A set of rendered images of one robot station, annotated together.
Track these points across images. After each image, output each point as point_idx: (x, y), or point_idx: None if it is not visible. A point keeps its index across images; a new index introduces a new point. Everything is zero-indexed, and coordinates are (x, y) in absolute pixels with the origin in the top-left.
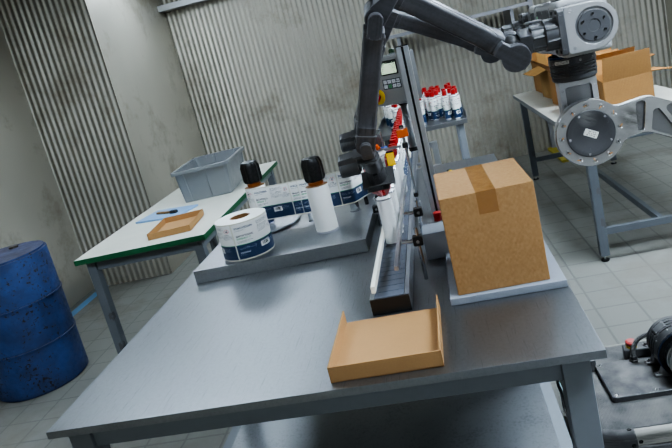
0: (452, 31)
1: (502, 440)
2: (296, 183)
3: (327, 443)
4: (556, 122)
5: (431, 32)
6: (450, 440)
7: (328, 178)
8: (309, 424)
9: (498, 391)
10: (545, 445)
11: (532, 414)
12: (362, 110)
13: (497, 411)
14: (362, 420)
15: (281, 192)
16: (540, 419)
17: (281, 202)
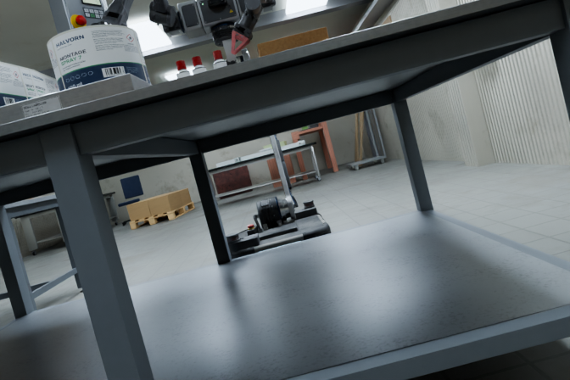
0: None
1: (322, 245)
2: (29, 72)
3: (307, 301)
4: (243, 55)
5: None
6: (318, 257)
7: (53, 84)
8: (262, 325)
9: (259, 260)
10: (330, 237)
11: (295, 246)
12: None
13: (287, 254)
14: (271, 296)
15: (12, 77)
16: (302, 243)
17: (13, 92)
